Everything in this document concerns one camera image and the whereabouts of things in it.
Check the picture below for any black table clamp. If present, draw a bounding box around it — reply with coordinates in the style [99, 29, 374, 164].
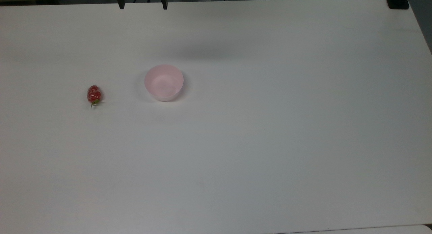
[384, 0, 411, 10]

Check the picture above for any red strawberry with green leaves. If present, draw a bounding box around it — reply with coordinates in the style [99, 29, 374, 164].
[87, 85, 102, 109]

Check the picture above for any pink plastic bowl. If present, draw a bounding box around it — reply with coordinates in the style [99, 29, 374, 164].
[144, 64, 184, 102]

